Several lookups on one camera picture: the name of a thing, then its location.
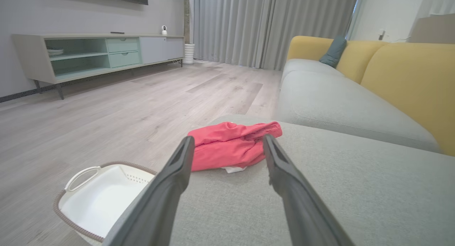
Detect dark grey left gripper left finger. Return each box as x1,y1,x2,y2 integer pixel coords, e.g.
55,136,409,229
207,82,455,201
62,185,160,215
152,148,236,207
101,136,195,246

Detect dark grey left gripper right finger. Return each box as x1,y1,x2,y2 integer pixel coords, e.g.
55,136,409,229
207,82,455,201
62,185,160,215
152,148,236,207
262,134,356,246

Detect red shorts with white stripe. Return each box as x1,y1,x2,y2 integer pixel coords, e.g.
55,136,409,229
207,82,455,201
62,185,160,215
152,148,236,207
187,121,283,173

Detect white laundry basket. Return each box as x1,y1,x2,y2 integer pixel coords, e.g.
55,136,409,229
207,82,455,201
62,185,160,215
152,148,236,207
53,161,157,246

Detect long grey sofa seat cushion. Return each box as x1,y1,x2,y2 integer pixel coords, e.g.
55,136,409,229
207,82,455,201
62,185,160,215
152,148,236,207
277,70,441,153

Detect short grey sofa seat cushion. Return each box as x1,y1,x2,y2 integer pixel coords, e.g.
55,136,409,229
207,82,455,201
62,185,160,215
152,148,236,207
283,59,345,77

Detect white ribbed floor vase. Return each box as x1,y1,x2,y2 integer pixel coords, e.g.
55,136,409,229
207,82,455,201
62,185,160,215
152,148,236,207
183,43,195,65

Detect grey and mint TV cabinet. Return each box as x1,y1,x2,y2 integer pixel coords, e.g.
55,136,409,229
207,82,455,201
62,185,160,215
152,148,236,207
11,33,185,100

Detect teal throw pillow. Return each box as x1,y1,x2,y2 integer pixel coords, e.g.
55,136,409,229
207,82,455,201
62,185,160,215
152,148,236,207
319,35,347,69

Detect narrow yellow sofa backrest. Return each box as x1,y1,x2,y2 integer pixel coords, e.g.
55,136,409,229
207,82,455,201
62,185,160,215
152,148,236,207
336,40,388,85

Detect yellow sofa armrest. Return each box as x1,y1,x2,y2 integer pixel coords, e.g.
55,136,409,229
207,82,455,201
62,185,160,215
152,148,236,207
287,36,334,62

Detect wide yellow sofa backrest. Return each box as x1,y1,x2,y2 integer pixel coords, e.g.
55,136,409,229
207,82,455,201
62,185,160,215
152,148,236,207
361,43,455,157

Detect grey pleated curtain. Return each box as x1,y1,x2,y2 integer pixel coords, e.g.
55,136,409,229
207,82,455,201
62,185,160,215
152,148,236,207
190,0,360,70

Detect brown wooden pillar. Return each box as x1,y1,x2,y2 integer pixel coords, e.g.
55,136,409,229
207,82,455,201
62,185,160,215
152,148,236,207
183,0,191,44

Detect beige cardboard box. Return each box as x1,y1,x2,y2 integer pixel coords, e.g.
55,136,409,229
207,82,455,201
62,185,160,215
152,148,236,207
409,13,455,44

